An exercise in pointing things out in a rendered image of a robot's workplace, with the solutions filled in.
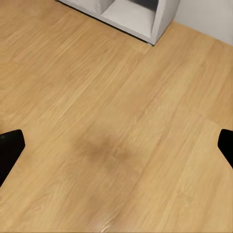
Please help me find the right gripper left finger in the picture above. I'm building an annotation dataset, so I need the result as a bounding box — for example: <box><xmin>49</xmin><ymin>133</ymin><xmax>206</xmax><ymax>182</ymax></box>
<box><xmin>0</xmin><ymin>129</ymin><xmax>25</xmax><ymax>187</ymax></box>

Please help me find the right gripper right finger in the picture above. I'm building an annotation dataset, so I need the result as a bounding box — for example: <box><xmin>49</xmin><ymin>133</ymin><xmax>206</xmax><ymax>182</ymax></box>
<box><xmin>217</xmin><ymin>129</ymin><xmax>233</xmax><ymax>168</ymax></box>

